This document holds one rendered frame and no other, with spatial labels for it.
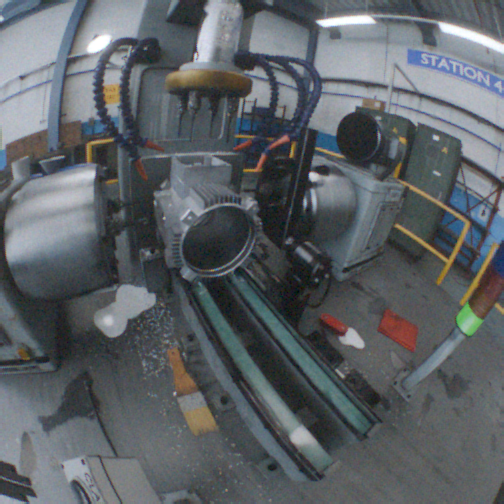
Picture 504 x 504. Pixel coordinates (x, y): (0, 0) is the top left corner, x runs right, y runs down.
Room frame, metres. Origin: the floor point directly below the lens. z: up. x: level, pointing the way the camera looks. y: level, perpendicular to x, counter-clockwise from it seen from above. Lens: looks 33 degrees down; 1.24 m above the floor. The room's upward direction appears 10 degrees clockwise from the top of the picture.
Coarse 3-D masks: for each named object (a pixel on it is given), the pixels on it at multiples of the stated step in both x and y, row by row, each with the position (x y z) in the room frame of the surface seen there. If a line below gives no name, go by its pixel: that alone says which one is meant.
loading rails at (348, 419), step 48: (192, 288) 0.33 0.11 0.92; (240, 288) 0.35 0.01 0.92; (192, 336) 0.27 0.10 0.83; (240, 336) 0.28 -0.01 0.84; (288, 336) 0.25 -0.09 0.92; (240, 384) 0.14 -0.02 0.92; (288, 384) 0.18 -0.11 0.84; (336, 384) 0.15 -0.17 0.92; (288, 432) 0.07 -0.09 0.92; (336, 432) 0.07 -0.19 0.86
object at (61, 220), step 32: (32, 192) 0.20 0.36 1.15; (64, 192) 0.22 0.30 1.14; (96, 192) 0.25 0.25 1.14; (32, 224) 0.16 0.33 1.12; (64, 224) 0.20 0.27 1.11; (96, 224) 0.22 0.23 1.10; (32, 256) 0.14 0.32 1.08; (64, 256) 0.18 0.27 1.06; (96, 256) 0.21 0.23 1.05; (32, 288) 0.12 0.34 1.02; (64, 288) 0.16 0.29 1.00; (96, 288) 0.20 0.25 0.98
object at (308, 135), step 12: (300, 132) 0.41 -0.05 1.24; (312, 132) 0.41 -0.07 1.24; (300, 144) 0.41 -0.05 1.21; (312, 144) 0.41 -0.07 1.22; (300, 156) 0.40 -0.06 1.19; (312, 156) 0.42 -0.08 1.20; (300, 168) 0.40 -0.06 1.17; (300, 180) 0.41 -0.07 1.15; (288, 192) 0.41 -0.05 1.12; (300, 192) 0.41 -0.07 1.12; (288, 204) 0.41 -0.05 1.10; (300, 204) 0.41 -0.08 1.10; (288, 216) 0.40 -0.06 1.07; (288, 228) 0.40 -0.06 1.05
